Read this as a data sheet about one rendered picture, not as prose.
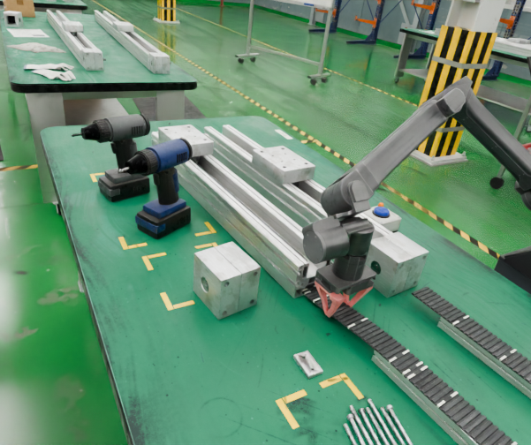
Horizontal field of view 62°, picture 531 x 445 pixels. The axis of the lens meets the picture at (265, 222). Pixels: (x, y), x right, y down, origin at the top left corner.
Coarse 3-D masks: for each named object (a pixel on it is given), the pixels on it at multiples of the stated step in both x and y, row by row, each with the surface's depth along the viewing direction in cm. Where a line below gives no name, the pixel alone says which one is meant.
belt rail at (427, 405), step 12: (372, 360) 79; (384, 360) 76; (384, 372) 77; (396, 372) 75; (408, 384) 73; (420, 396) 71; (432, 408) 69; (444, 420) 68; (456, 432) 67; (468, 444) 66
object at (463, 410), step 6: (462, 402) 69; (468, 402) 69; (456, 408) 68; (462, 408) 68; (468, 408) 68; (474, 408) 69; (450, 414) 67; (456, 414) 67; (462, 414) 67; (468, 414) 68; (456, 420) 66
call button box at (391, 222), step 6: (372, 210) 117; (372, 216) 114; (378, 216) 114; (384, 216) 114; (390, 216) 115; (396, 216) 115; (378, 222) 112; (384, 222) 112; (390, 222) 113; (396, 222) 115; (390, 228) 114; (396, 228) 116
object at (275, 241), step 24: (192, 168) 122; (216, 168) 125; (192, 192) 125; (216, 192) 111; (240, 192) 116; (216, 216) 114; (240, 216) 103; (264, 216) 108; (240, 240) 106; (264, 240) 96; (288, 240) 102; (264, 264) 98; (288, 264) 92; (312, 264) 95; (288, 288) 92
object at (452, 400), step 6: (450, 396) 70; (456, 396) 70; (462, 396) 70; (438, 402) 69; (444, 402) 69; (450, 402) 69; (456, 402) 69; (438, 408) 68; (444, 408) 68; (450, 408) 68
